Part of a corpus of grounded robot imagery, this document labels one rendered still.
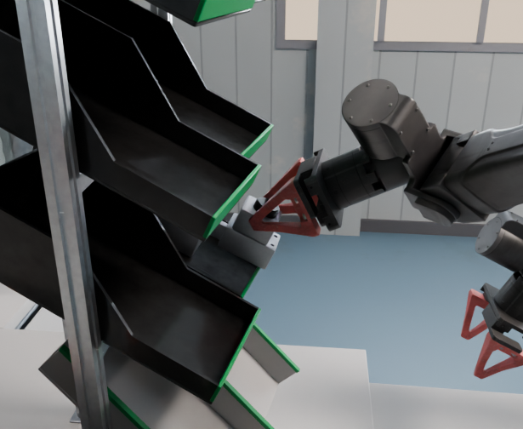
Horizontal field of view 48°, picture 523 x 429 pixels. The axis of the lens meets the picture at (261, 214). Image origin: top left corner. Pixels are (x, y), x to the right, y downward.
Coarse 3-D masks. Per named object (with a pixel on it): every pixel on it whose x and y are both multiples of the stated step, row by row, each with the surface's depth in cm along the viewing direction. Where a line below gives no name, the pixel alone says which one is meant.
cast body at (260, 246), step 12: (252, 204) 69; (240, 216) 68; (276, 216) 69; (216, 228) 71; (228, 228) 69; (240, 228) 68; (252, 228) 68; (228, 240) 69; (240, 240) 69; (252, 240) 69; (264, 240) 68; (276, 240) 71; (240, 252) 70; (252, 252) 69; (264, 252) 69; (264, 264) 70
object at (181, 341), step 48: (0, 192) 57; (96, 192) 62; (0, 240) 52; (48, 240) 50; (96, 240) 64; (144, 240) 63; (48, 288) 52; (96, 288) 51; (144, 288) 61; (192, 288) 64; (144, 336) 55; (192, 336) 58; (240, 336) 61; (192, 384) 52
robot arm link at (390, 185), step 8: (376, 160) 62; (384, 160) 62; (392, 160) 61; (400, 160) 61; (368, 168) 63; (376, 168) 62; (384, 168) 62; (392, 168) 61; (400, 168) 61; (384, 176) 62; (392, 176) 62; (400, 176) 62; (408, 176) 62; (384, 184) 63; (392, 184) 63; (400, 184) 63
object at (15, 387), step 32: (0, 352) 113; (32, 352) 113; (288, 352) 113; (320, 352) 113; (352, 352) 113; (0, 384) 104; (32, 384) 104; (288, 384) 104; (320, 384) 104; (352, 384) 104; (0, 416) 97; (32, 416) 97; (64, 416) 97; (288, 416) 97; (320, 416) 97; (352, 416) 97
